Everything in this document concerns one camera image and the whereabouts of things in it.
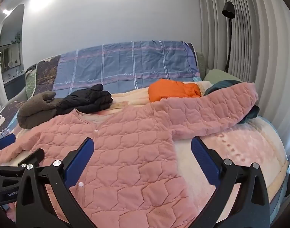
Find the arched doorway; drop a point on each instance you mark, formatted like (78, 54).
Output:
(11, 59)

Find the dark floral quilt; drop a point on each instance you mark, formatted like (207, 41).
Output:
(45, 76)

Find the white pleated curtain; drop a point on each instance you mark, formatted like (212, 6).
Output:
(254, 40)

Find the dark teal garment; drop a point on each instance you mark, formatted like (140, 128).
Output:
(221, 86)

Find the blue plaid pillow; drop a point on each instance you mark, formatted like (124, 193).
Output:
(126, 61)

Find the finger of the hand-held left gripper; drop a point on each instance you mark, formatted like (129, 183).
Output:
(5, 140)
(28, 158)

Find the pink quilted jacket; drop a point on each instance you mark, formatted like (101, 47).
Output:
(135, 147)

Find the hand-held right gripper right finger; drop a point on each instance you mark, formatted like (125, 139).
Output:
(204, 159)

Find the olive brown fleece garment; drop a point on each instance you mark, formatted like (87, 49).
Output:
(35, 109)

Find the orange puffer jacket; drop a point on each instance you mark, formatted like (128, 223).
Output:
(171, 90)

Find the cream pink plush blanket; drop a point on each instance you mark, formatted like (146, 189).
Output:
(242, 147)

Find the light green headboard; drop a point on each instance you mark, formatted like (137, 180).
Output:
(200, 64)

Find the green pillow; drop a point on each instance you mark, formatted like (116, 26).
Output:
(218, 74)

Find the black puffer jacket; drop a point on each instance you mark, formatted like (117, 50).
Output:
(87, 101)

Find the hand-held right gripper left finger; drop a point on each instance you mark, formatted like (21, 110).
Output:
(80, 162)

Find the black floor lamp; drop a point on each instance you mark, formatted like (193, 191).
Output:
(228, 9)

